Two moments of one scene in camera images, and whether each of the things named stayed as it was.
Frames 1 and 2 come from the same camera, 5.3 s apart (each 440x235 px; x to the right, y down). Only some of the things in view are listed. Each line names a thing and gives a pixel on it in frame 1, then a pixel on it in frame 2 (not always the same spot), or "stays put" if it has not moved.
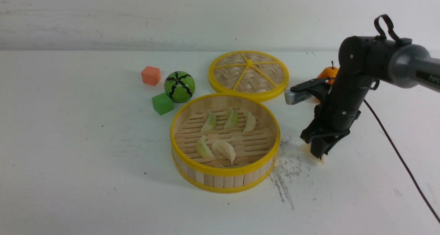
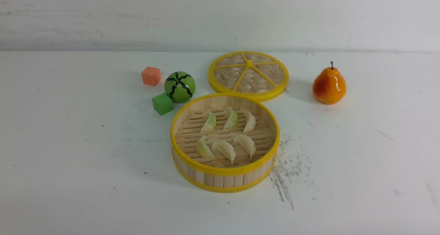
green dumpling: [210, 124] stays put
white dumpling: [306, 149] to [247, 143]
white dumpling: [226, 150] stays put
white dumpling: [251, 122] stays put
